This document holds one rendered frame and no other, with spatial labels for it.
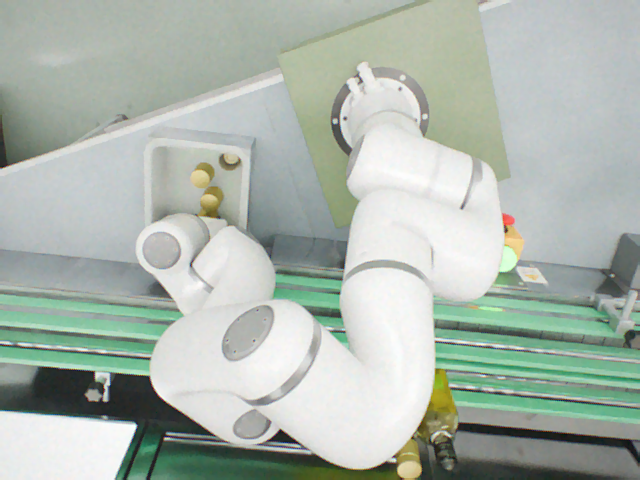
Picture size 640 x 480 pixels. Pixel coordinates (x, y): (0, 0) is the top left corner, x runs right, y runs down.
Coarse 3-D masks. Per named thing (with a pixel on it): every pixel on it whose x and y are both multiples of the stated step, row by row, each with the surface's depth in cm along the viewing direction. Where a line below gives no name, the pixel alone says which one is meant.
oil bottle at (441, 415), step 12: (444, 372) 97; (444, 384) 94; (432, 396) 91; (444, 396) 91; (432, 408) 88; (444, 408) 89; (456, 408) 89; (432, 420) 86; (444, 420) 87; (456, 420) 87; (420, 432) 88; (432, 432) 86; (456, 432) 87; (432, 444) 87
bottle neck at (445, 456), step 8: (440, 432) 86; (432, 440) 86; (440, 440) 84; (448, 440) 84; (440, 448) 83; (448, 448) 83; (440, 456) 82; (448, 456) 82; (440, 464) 82; (448, 464) 83; (456, 464) 82
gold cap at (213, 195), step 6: (210, 186) 104; (216, 186) 104; (204, 192) 102; (210, 192) 101; (216, 192) 102; (222, 192) 104; (204, 198) 100; (210, 198) 100; (216, 198) 100; (222, 198) 104; (204, 204) 101; (210, 204) 101; (216, 204) 101; (210, 210) 101
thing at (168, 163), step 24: (168, 144) 94; (192, 144) 94; (216, 144) 94; (144, 168) 95; (168, 168) 103; (192, 168) 103; (216, 168) 103; (240, 168) 103; (168, 192) 105; (192, 192) 105; (240, 192) 104; (240, 216) 99
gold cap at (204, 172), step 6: (204, 162) 102; (198, 168) 99; (204, 168) 99; (210, 168) 101; (192, 174) 99; (198, 174) 98; (204, 174) 98; (210, 174) 100; (192, 180) 99; (198, 180) 99; (204, 180) 99; (210, 180) 99; (198, 186) 99; (204, 186) 99
